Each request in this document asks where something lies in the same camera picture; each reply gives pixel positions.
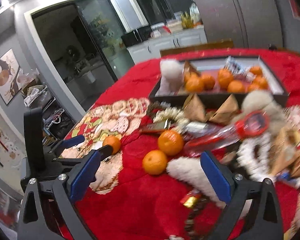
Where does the mandarin orange later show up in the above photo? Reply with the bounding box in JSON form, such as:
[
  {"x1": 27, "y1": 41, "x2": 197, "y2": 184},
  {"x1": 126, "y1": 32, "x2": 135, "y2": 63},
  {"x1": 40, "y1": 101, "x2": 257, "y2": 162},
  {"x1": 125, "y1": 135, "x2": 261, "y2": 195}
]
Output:
[{"x1": 102, "y1": 135, "x2": 121, "y2": 155}]

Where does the white crochet scrunchie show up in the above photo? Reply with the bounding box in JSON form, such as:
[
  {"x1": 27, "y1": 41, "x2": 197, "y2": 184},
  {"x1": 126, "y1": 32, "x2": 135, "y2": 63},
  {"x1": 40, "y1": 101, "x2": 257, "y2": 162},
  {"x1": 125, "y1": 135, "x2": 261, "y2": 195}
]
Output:
[{"x1": 236, "y1": 132, "x2": 276, "y2": 182}]

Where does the red teddy bear quilt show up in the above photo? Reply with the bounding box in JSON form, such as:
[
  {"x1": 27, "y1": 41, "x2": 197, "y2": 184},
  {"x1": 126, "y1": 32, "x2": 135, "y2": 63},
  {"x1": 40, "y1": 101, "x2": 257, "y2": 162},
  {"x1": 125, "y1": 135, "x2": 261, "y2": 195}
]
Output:
[{"x1": 75, "y1": 48, "x2": 300, "y2": 239}]

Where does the brown knitted scrunchie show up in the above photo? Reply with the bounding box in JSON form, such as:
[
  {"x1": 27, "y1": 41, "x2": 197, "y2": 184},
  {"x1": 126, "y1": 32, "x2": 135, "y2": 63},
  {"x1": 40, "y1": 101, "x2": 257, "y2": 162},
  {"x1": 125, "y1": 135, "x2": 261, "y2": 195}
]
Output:
[{"x1": 146, "y1": 101, "x2": 163, "y2": 118}]

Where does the mandarin orange on quilt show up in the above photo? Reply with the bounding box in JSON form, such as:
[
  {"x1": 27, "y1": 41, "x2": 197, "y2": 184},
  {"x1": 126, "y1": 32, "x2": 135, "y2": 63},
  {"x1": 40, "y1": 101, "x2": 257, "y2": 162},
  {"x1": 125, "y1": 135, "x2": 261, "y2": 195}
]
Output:
[{"x1": 158, "y1": 130, "x2": 184, "y2": 156}]

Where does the cream lace scrunchie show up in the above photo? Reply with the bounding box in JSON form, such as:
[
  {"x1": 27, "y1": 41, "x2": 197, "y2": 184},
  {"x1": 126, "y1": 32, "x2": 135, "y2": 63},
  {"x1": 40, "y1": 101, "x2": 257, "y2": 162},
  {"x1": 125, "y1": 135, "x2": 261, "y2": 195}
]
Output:
[{"x1": 153, "y1": 107, "x2": 190, "y2": 132}]

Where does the white fluffy scrunchie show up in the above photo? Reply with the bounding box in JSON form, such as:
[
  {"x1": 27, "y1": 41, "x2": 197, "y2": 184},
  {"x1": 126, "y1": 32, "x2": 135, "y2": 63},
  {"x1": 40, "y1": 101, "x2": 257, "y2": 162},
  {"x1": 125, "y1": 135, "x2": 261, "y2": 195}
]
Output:
[{"x1": 166, "y1": 157, "x2": 226, "y2": 209}]

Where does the brown triangular paper packet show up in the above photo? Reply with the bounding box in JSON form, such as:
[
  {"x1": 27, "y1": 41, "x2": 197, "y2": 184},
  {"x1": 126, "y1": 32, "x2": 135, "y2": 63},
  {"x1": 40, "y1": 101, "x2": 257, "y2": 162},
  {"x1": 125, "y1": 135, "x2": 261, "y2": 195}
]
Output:
[{"x1": 183, "y1": 94, "x2": 206, "y2": 122}]

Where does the red lid plastic bottle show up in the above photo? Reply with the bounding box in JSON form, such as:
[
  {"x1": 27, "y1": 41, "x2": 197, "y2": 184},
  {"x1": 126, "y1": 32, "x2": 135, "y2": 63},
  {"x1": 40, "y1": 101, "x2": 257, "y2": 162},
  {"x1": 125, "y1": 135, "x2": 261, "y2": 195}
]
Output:
[{"x1": 184, "y1": 111, "x2": 269, "y2": 157}]

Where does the pink fluffy scrunchie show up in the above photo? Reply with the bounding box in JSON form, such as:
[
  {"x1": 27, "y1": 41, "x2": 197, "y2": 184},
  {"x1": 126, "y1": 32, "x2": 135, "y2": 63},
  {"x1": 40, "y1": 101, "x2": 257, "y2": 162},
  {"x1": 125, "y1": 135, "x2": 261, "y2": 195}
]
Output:
[{"x1": 157, "y1": 59, "x2": 184, "y2": 96}]

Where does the white kitchen cabinet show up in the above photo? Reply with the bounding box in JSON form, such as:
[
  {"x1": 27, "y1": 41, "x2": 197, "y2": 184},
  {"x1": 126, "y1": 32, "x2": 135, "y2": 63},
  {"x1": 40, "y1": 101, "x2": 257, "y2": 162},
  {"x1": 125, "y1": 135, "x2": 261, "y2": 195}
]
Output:
[{"x1": 127, "y1": 28, "x2": 207, "y2": 64}]

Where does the black microwave oven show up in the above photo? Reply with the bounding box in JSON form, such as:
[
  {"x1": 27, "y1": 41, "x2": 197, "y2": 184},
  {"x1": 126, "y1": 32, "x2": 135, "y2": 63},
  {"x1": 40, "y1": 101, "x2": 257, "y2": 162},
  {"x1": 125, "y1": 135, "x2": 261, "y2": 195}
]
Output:
[{"x1": 121, "y1": 25, "x2": 152, "y2": 48}]

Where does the grey fluffy plush scrunchie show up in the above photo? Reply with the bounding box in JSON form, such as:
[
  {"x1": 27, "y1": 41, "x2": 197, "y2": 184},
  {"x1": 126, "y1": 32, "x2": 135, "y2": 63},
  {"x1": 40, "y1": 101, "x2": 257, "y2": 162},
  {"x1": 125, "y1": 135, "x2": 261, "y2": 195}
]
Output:
[{"x1": 241, "y1": 90, "x2": 286, "y2": 127}]

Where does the black shallow gift box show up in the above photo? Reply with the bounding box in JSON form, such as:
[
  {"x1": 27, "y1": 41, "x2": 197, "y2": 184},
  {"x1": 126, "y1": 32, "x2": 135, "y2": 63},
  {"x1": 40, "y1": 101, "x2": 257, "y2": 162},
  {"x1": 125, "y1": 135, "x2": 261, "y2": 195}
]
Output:
[{"x1": 149, "y1": 56, "x2": 289, "y2": 109}]

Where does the mandarin orange in box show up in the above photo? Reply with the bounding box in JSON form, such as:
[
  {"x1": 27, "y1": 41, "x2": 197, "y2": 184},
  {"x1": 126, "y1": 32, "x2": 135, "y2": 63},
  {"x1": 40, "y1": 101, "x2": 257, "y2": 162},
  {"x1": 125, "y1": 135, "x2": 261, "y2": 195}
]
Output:
[{"x1": 218, "y1": 69, "x2": 234, "y2": 90}]

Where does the brown wooden chair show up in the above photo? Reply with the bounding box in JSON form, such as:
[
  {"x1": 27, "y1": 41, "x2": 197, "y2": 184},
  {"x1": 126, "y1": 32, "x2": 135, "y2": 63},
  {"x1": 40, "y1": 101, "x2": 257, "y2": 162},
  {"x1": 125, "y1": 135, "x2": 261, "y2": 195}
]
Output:
[{"x1": 160, "y1": 39, "x2": 234, "y2": 57}]

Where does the silver double door refrigerator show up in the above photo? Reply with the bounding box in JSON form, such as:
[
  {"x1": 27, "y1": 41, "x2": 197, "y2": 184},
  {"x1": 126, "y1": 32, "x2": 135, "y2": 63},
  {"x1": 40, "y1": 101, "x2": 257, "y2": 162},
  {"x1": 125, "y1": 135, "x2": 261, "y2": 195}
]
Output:
[{"x1": 194, "y1": 0, "x2": 283, "y2": 48}]

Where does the black beaded bracelet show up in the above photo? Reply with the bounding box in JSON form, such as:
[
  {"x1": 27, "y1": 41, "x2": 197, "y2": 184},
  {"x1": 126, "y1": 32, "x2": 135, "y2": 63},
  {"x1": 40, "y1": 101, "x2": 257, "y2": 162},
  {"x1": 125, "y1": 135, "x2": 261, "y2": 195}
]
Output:
[{"x1": 184, "y1": 197, "x2": 208, "y2": 240}]

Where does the framed wall painting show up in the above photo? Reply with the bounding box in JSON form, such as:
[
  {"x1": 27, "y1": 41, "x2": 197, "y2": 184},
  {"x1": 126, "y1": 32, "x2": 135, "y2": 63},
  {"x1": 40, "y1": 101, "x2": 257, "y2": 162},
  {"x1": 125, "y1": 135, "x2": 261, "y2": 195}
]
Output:
[{"x1": 0, "y1": 49, "x2": 23, "y2": 105}]

